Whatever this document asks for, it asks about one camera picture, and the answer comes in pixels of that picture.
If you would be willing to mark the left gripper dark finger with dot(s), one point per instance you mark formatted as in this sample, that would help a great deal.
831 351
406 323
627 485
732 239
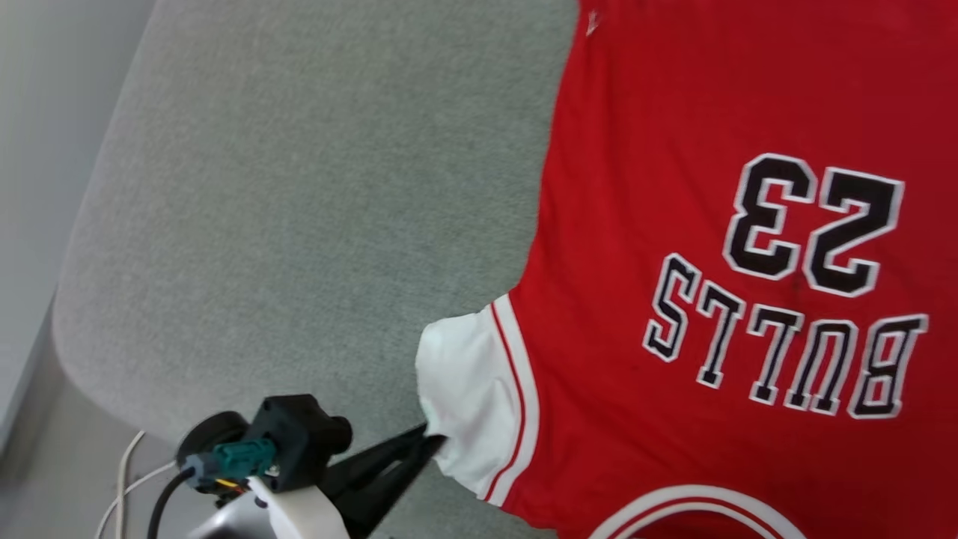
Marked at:
393 486
374 458

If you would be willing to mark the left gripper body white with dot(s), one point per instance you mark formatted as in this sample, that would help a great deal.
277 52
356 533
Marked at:
303 513

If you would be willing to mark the red Bulls basketball jersey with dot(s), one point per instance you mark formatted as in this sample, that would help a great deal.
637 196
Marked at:
673 224

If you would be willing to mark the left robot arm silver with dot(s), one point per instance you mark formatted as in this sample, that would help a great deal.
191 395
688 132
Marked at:
228 524

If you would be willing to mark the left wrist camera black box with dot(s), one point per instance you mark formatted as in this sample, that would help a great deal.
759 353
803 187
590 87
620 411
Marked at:
299 430

